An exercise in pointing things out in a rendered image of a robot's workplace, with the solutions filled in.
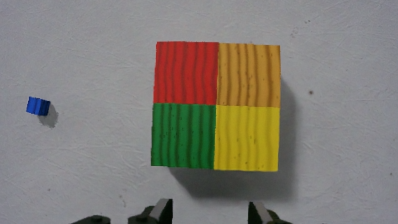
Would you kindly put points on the dark green cube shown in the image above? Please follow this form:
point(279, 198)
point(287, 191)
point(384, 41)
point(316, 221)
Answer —
point(183, 135)

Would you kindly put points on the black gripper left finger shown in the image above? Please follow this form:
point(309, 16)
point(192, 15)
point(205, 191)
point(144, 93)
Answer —
point(161, 213)

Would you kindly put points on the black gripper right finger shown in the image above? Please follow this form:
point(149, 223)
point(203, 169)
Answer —
point(257, 214)

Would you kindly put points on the small blue cube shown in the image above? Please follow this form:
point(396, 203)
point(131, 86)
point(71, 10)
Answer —
point(38, 106)

